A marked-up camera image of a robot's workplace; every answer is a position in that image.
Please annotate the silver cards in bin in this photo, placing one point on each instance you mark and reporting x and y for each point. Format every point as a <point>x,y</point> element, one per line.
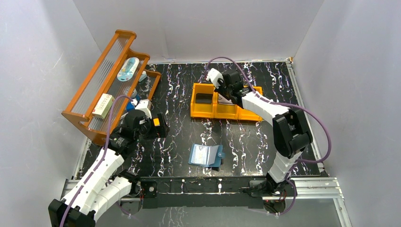
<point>223,101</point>

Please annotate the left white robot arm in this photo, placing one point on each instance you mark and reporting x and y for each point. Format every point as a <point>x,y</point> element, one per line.
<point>101,188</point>

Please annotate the yellow three-compartment bin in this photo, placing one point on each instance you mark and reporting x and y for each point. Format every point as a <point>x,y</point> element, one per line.
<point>216,111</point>

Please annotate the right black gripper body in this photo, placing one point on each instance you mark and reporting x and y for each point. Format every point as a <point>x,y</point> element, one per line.
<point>223,91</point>

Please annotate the small grey blue item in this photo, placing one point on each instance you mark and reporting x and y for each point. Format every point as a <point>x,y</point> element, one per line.
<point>143,76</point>

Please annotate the orange wooden shelf rack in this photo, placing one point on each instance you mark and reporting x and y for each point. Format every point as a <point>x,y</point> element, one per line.
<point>102,79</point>

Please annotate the white red small box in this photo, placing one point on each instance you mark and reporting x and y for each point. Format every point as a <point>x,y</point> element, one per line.
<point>103,106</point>

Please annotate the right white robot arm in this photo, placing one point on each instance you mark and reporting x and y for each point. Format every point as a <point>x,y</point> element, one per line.
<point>291,132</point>

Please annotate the blue card holder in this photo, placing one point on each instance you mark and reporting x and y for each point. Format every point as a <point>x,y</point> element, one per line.
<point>207,156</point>

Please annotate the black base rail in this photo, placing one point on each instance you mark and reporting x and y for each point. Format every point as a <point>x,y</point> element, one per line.
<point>217,191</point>

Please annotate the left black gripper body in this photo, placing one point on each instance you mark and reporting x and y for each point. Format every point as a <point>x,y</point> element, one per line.
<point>161,126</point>

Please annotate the light blue oval case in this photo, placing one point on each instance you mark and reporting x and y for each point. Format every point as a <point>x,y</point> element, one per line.
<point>128,69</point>

